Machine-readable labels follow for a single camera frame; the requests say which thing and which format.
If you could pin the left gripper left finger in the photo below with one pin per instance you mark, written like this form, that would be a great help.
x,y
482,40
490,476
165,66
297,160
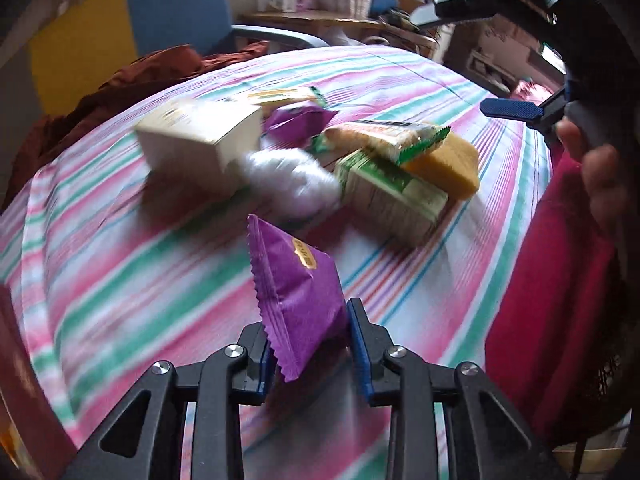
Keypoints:
x,y
252,382

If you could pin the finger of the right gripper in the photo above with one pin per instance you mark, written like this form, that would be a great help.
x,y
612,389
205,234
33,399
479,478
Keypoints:
x,y
521,111

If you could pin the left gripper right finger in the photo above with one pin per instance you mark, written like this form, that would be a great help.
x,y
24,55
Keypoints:
x,y
368,345

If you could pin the yellow sponge block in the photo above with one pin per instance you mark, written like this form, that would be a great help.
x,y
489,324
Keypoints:
x,y
452,167

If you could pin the purple snack packet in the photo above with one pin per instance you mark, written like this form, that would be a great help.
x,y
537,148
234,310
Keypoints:
x,y
299,295
297,122

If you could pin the green cracker pack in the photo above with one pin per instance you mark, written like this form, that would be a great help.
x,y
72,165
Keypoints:
x,y
398,142

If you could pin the green cracker box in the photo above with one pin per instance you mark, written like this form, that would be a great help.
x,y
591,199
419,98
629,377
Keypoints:
x,y
404,205

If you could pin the white fluffy ball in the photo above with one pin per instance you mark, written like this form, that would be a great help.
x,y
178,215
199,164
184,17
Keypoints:
x,y
292,181

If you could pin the cream cardboard box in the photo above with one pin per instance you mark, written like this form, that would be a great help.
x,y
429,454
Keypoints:
x,y
200,141

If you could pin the person right hand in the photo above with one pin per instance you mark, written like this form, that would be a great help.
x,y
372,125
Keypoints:
x,y
607,192

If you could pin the blue cup on desk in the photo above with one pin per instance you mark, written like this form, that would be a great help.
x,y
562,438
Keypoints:
x,y
380,7

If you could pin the red garment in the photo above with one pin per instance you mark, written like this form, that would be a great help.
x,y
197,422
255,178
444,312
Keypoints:
x,y
537,347

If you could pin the striped tablecloth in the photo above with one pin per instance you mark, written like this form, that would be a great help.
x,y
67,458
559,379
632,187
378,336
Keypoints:
x,y
108,270

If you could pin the wooden side desk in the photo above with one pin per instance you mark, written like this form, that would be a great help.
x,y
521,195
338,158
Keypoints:
x,y
323,24

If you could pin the maroon cloth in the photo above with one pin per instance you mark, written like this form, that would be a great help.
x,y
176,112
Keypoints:
x,y
131,84

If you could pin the grey yellow blue chair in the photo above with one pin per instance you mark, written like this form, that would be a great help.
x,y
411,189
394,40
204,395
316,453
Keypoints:
x,y
76,52

